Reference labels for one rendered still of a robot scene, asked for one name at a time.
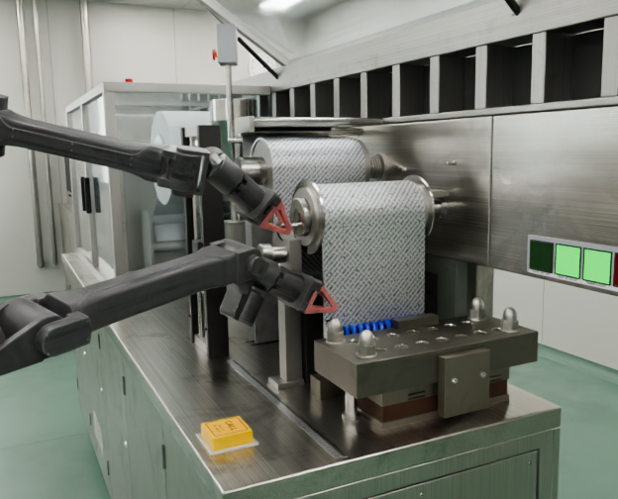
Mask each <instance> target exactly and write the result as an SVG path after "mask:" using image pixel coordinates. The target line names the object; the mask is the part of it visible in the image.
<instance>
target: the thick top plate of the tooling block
mask: <svg viewBox="0 0 618 499"><path fill-rule="evenodd" d="M467 317H468V316H463V317H456V318H451V319H445V320H439V324H436V325H430V326H424V327H417V328H411V329H405V330H396V329H394V328H388V329H382V330H376V331H371V332H372V333H373V336H374V342H375V352H376V353H377V357H374V358H360V357H357V356H356V353H357V352H358V342H359V336H360V333H357V334H351V335H345V336H344V339H345V340H346V342H345V343H344V344H341V345H329V344H327V343H326V339H320V340H314V362H315V371H316V372H318V373H319V374H321V375H322V376H324V377H325V378H327V379H328V380H330V381H331V382H333V383H334V384H336V385H337V386H339V387H340V388H342V389H343V390H345V391H346V392H348V393H349V394H351V395H352V396H353V397H355V398H356V399H360V398H364V397H369V396H374V395H378V394H383V393H388V392H393V391H397V390H402V389H407V388H412V387H417V386H421V385H426V384H431V383H436V382H438V378H439V355H441V354H447V353H452V352H457V351H463V350H468V349H478V348H486V349H490V368H489V371H492V370H497V369H502V368H506V367H511V366H516V365H521V364H525V363H530V362H535V361H538V335H539V332H538V331H535V330H531V329H528V328H525V327H522V326H519V329H520V331H519V332H516V333H507V332H502V331H500V327H501V319H498V318H495V317H491V316H488V315H485V318H486V320H484V321H472V320H469V319H468V318H467Z"/></svg>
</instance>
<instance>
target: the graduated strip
mask: <svg viewBox="0 0 618 499"><path fill-rule="evenodd" d="M226 362H227V363H228V364H230V365H231V366H232V367H233V368H234V369H235V370H236V371H237V372H238V373H239V374H240V375H241V376H242V377H243V378H244V379H245V380H247V381H248V382H249V383H250V384H251V385H252V386H253V387H254V388H256V389H257V390H258V391H259V392H260V393H261V394H262V395H263V396H264V397H266V398H267V399H268V400H269V401H270V402H271V403H272V404H273V405H275V406H276V407H277V408H278V409H279V410H280V411H281V412H282V413H283V414H285V415H286V416H287V417H288V418H289V419H290V420H291V421H292V422H294V423H295V424H296V425H297V426H298V427H299V428H300V429H301V430H302V431H304V432H305V433H306V434H307V435H308V436H309V437H310V438H311V439H313V440H314V441H315V442H316V443H317V444H318V445H319V446H320V447H321V448H323V449H324V450H325V451H326V452H327V453H328V454H329V455H331V456H332V457H333V458H334V459H339V458H343V457H347V455H345V454H344V453H343V452H342V451H341V450H340V449H338V448H337V447H336V446H335V445H334V444H332V443H331V442H330V441H329V440H328V439H327V438H325V437H324V436H323V435H322V434H321V433H320V432H318V431H317V430H316V429H315V428H314V427H312V426H311V425H310V424H309V423H308V422H307V421H305V420H304V419H303V418H302V417H301V416H300V415H298V414H297V413H296V412H295V411H294V410H293V409H291V408H290V407H289V406H288V405H287V404H286V403H284V402H283V401H282V400H281V399H280V398H279V397H277V396H276V395H275V394H274V393H273V392H272V391H270V390H269V389H268V388H267V387H266V386H265V385H263V384H262V383H261V382H260V381H259V380H257V379H256V378H255V377H254V376H253V375H252V374H250V373H249V372H248V371H247V370H246V369H245V368H243V367H242V366H241V365H240V364H239V363H238V362H236V361H235V360H234V359H232V360H226Z"/></svg>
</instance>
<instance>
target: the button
mask: <svg viewBox="0 0 618 499"><path fill-rule="evenodd" d="M201 436H202V438H203V439H204V440H205V442H206V443H207V444H208V446H209V447H210V448H211V450H212V451H215V450H220V449H228V448H232V447H237V446H241V445H246V444H250V443H253V442H254V439H253V430H252V429H251V428H250V427H249V426H248V425H247V424H246V423H245V422H244V421H243V420H242V418H241V417H240V416H237V417H232V418H227V419H222V420H217V421H212V422H207V423H202V424H201Z"/></svg>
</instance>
